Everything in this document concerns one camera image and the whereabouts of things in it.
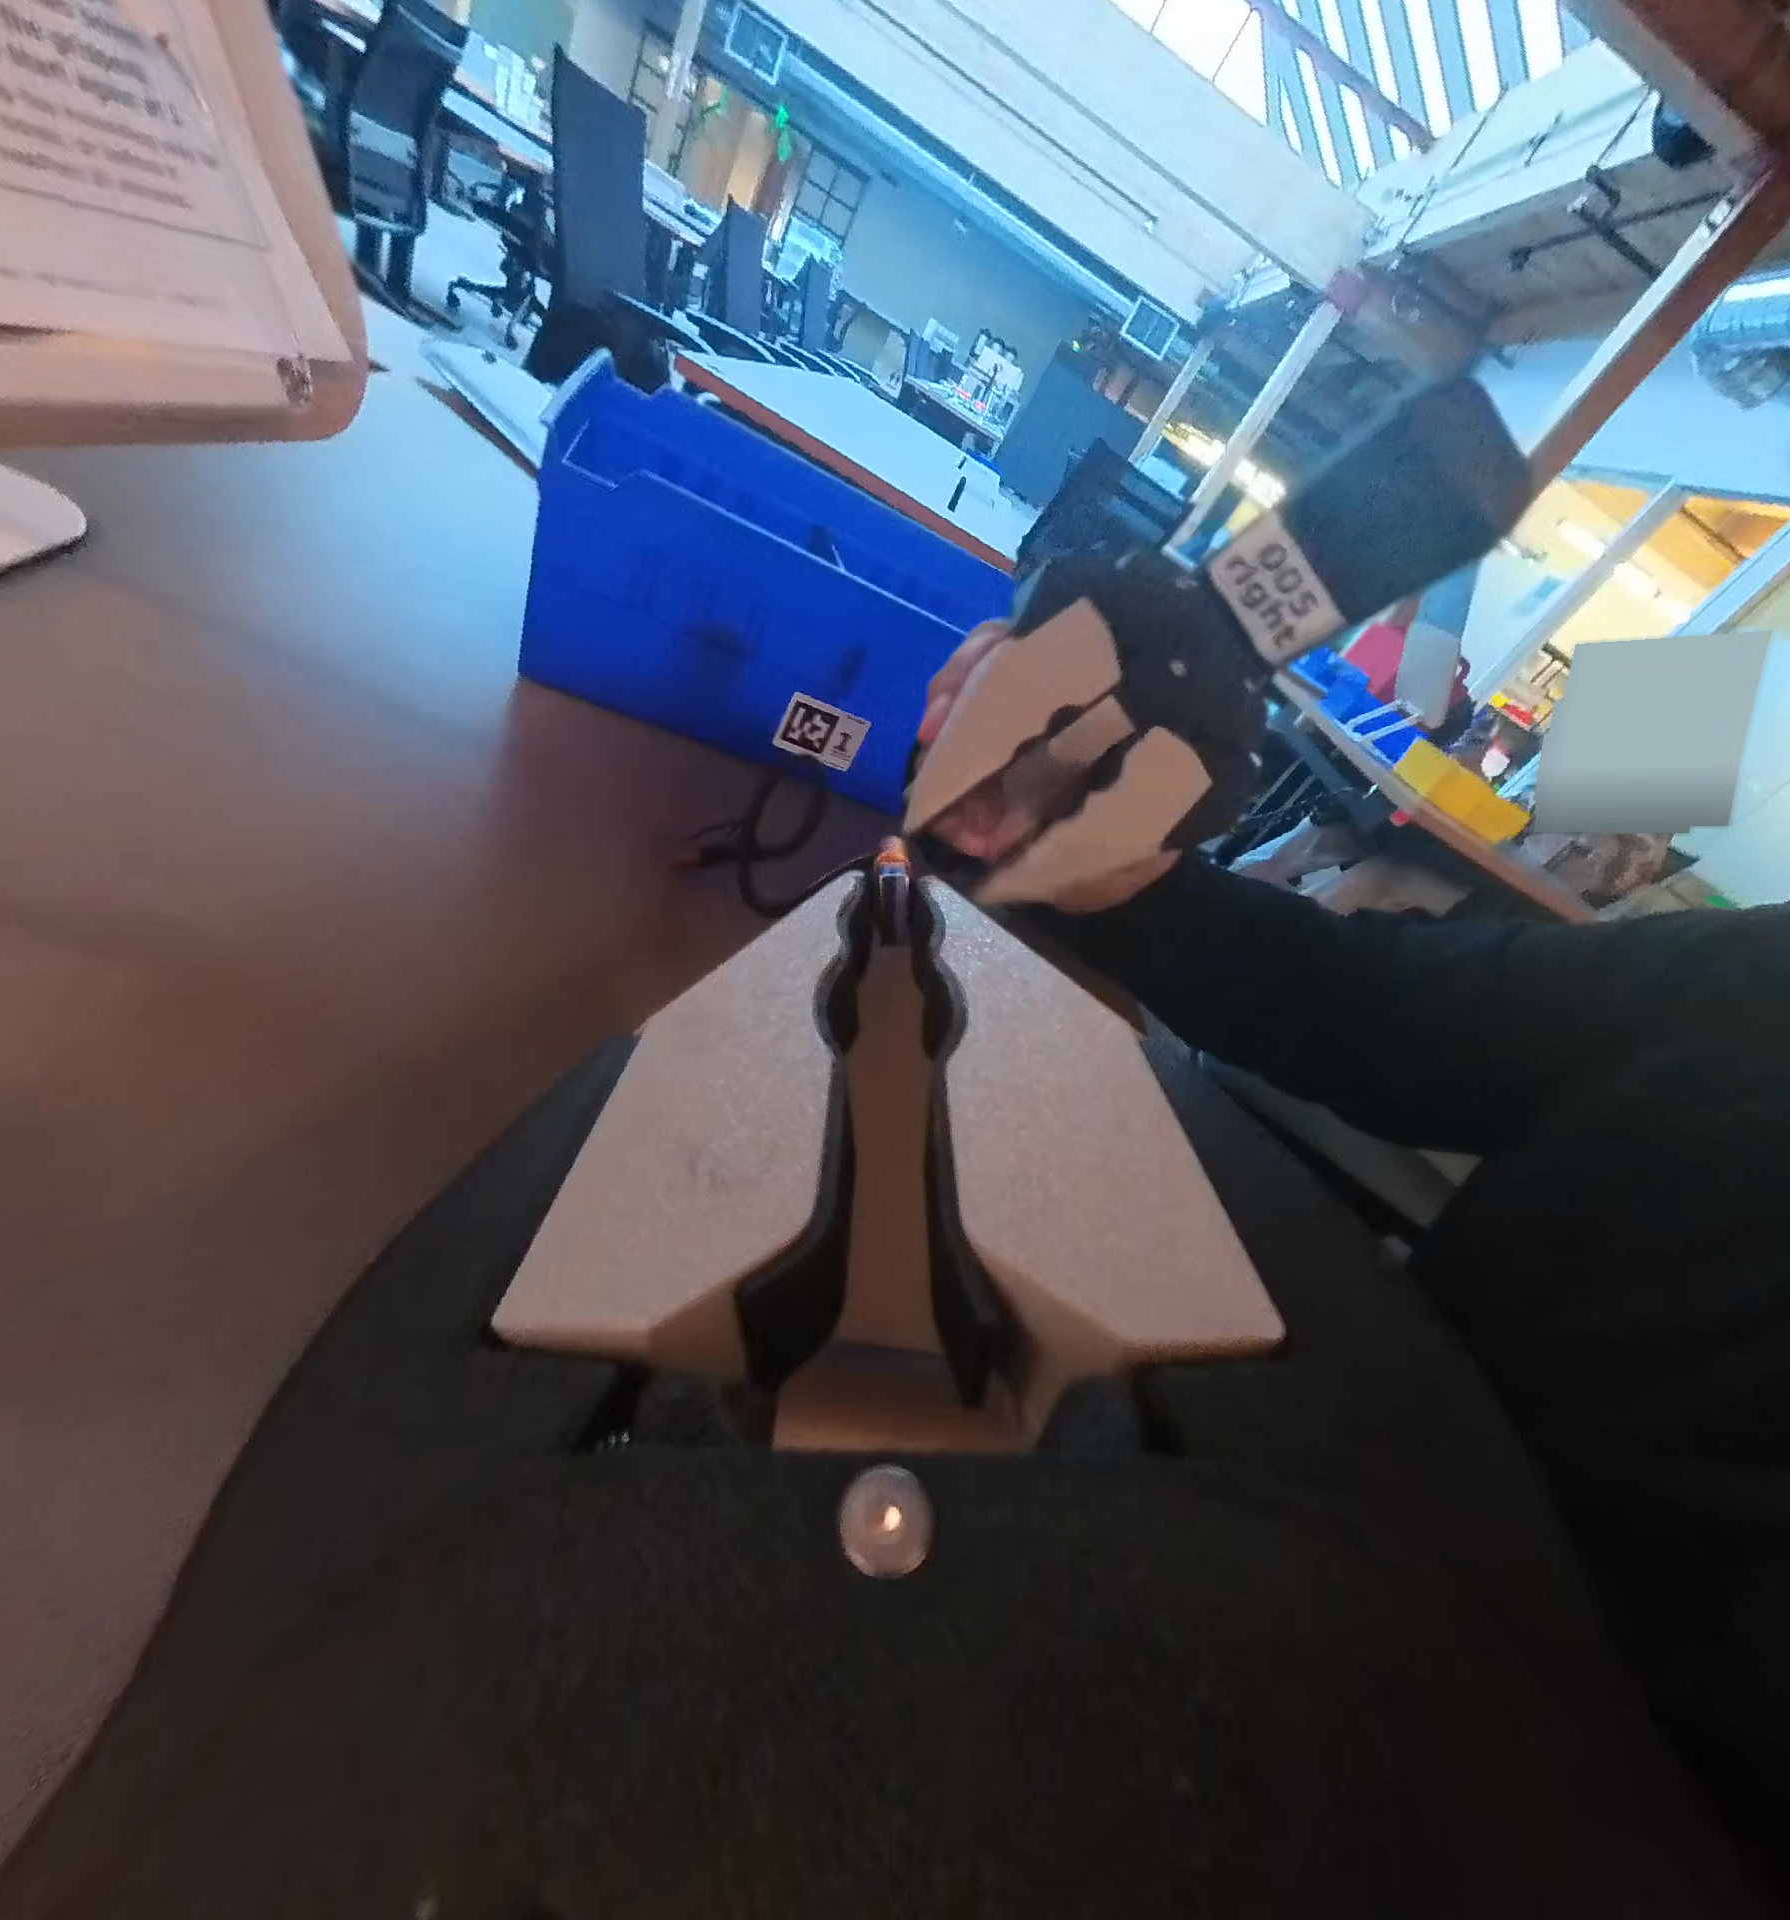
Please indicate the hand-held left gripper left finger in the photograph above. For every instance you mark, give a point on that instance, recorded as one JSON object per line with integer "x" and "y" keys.
{"x": 686, "y": 1170}

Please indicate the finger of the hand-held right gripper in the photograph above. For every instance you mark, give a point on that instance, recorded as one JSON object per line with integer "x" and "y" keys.
{"x": 1121, "y": 817}
{"x": 1047, "y": 675}

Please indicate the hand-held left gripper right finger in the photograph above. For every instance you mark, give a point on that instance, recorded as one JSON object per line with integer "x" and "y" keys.
{"x": 1106, "y": 1184}

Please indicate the blue plastic bin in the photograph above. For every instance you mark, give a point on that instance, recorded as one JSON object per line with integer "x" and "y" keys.
{"x": 655, "y": 600}

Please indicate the person's right forearm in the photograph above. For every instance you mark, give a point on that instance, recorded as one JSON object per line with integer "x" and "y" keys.
{"x": 1359, "y": 990}

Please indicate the person's right hand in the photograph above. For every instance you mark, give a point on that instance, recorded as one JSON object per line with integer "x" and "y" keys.
{"x": 1023, "y": 794}

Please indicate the grey work table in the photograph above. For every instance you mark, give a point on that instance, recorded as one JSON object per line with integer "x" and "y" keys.
{"x": 864, "y": 449}

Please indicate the yellow plastic bin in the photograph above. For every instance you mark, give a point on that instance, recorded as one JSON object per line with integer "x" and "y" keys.
{"x": 1450, "y": 789}

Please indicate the black office chair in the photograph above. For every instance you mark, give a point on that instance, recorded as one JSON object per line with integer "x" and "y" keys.
{"x": 408, "y": 105}
{"x": 594, "y": 195}

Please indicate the instruction sheet on board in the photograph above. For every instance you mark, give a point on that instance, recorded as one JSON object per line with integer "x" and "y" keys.
{"x": 116, "y": 180}

